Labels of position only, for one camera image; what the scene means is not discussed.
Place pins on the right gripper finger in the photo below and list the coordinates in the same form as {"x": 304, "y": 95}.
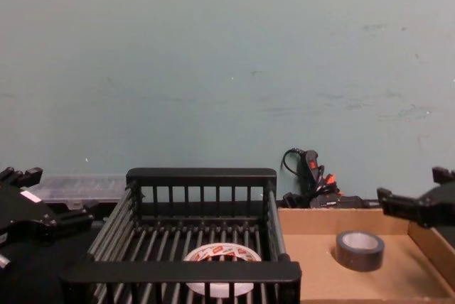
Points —
{"x": 398, "y": 204}
{"x": 444, "y": 176}

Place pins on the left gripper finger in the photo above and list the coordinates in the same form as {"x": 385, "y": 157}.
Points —
{"x": 74, "y": 220}
{"x": 32, "y": 176}

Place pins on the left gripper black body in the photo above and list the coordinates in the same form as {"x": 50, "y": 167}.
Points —
{"x": 21, "y": 211}

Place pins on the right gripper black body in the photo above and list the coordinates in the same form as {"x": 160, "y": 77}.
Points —
{"x": 439, "y": 206}

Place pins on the roll of silver tape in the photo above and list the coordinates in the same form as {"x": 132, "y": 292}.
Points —
{"x": 359, "y": 258}

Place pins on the roll of white tape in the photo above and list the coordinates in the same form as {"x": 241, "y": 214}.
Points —
{"x": 220, "y": 252}

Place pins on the clear plastic case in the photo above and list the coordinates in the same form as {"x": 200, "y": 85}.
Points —
{"x": 78, "y": 188}

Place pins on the black table cloth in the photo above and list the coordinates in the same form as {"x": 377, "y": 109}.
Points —
{"x": 28, "y": 282}

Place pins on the shallow brown cardboard tray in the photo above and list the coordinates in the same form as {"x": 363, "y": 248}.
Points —
{"x": 320, "y": 268}

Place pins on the black rack with steel bars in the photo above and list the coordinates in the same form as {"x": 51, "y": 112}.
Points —
{"x": 177, "y": 275}

